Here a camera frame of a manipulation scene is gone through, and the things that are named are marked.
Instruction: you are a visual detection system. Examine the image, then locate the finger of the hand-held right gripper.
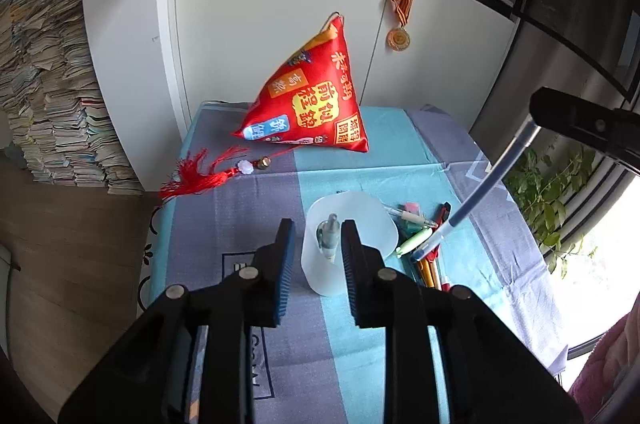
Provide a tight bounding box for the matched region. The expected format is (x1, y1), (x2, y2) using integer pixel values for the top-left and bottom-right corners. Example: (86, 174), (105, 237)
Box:
(529, 87), (640, 177)

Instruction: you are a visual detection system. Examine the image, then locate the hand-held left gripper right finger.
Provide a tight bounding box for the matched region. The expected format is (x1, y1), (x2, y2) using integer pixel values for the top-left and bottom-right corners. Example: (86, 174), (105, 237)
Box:
(341, 219), (586, 424)

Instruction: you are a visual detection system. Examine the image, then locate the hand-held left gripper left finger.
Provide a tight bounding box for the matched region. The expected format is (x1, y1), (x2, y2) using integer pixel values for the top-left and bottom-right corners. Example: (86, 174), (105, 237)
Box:
(57, 219), (296, 424)

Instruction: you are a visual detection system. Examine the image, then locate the grey-green correction pen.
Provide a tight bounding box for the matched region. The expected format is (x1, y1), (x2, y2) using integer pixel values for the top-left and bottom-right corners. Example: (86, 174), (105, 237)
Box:
(315, 213), (341, 263)

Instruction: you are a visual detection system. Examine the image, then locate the translucent plastic pen cup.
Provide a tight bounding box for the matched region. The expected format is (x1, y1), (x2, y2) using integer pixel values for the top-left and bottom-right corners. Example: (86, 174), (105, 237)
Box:
(301, 191), (400, 297)

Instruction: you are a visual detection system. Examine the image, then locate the green highlighter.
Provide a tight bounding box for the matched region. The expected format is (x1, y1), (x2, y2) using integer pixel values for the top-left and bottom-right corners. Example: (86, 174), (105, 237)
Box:
(396, 227), (432, 257)

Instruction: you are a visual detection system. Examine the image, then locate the clear gel pen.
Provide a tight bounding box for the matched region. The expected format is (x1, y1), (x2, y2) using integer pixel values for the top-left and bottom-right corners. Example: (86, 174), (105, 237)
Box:
(382, 204), (439, 229)

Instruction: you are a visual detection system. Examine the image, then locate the red and black pen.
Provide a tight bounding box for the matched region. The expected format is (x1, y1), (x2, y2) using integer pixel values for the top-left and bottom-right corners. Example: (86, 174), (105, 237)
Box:
(433, 202), (452, 231)

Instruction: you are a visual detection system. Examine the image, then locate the blue ballpoint pen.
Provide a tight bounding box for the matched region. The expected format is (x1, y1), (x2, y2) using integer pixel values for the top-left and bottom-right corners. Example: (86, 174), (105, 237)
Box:
(411, 123), (541, 262)

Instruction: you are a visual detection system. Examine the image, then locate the green potted plant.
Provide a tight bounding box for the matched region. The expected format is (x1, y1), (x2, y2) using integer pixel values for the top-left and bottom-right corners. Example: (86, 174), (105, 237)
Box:
(505, 139), (597, 279)

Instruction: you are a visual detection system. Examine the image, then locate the blue and grey tablecloth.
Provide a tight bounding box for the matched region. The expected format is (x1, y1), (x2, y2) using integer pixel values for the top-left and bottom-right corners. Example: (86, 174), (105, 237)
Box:
(137, 101), (571, 424)

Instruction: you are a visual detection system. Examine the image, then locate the red tassel charm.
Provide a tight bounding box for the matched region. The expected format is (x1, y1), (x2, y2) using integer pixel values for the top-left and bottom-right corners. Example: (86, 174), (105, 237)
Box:
(159, 146), (301, 203)

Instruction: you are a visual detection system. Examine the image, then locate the red pyramid pillow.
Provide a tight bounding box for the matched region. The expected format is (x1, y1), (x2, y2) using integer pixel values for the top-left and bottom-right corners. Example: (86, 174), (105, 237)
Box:
(232, 11), (370, 153)

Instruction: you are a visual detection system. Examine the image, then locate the gold medal with striped ribbon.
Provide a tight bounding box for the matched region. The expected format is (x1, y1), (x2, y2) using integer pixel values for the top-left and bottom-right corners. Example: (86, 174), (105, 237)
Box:
(385, 0), (421, 52)

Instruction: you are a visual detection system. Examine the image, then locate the white cabinet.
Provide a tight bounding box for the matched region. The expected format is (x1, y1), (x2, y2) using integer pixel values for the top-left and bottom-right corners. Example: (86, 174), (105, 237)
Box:
(80, 0), (518, 192)

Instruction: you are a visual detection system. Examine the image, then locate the pink fleece cloth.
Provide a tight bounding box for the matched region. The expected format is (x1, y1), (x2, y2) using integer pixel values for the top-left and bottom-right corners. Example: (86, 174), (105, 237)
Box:
(570, 294), (640, 424)

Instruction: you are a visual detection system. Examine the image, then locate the pile of paperback books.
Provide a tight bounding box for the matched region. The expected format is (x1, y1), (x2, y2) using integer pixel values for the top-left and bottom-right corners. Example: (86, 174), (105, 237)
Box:
(0, 0), (146, 197)

